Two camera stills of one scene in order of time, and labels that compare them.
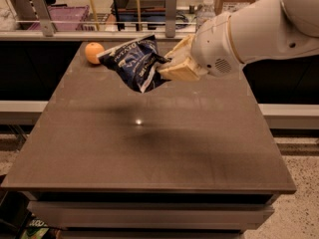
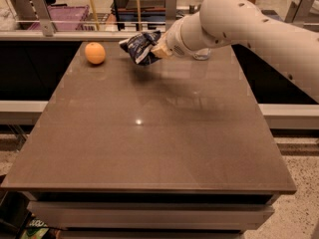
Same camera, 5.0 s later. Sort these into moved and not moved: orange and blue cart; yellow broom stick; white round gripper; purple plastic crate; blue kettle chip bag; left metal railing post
Moved: blue kettle chip bag; white round gripper
Not moved: left metal railing post; yellow broom stick; purple plastic crate; orange and blue cart
